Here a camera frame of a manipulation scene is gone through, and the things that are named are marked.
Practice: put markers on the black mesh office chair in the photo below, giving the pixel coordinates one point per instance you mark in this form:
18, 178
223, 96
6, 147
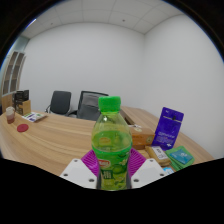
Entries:
75, 113

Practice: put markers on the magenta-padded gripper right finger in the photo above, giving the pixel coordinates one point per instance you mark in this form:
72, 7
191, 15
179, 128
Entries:
148, 171

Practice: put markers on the small blue box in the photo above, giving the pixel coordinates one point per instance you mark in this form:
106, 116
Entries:
168, 170

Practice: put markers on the wooden side desk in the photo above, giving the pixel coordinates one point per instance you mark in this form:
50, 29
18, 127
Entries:
141, 116

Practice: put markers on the white and brown mug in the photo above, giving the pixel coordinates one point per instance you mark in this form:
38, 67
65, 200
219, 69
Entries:
10, 115

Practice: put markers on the tan labelled box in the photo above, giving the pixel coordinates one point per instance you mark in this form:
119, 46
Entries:
157, 155

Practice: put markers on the purple package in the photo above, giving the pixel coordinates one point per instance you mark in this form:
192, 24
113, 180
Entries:
168, 128

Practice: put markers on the green packet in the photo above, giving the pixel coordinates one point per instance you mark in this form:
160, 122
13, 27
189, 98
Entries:
181, 157

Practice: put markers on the grey backpack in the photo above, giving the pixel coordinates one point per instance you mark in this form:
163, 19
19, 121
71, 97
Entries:
89, 107

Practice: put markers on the ceiling light panel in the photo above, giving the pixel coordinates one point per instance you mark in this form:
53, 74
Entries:
31, 22

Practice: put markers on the wooden shelf cabinet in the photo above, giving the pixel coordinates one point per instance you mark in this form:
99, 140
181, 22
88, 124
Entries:
11, 76

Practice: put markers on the black padded office chair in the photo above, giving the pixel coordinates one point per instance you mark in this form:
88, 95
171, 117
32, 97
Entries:
60, 101

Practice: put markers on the orange box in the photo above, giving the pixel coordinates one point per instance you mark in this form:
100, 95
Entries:
143, 138

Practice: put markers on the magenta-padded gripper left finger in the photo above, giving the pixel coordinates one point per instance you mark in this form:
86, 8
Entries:
78, 173

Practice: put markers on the dark brown kraft carton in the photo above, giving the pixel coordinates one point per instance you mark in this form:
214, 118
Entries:
24, 108

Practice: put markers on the printed white leaflet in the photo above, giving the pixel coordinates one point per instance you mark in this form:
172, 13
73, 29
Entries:
33, 117

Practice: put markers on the green drink bottle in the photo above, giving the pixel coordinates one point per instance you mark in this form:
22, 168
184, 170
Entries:
111, 146

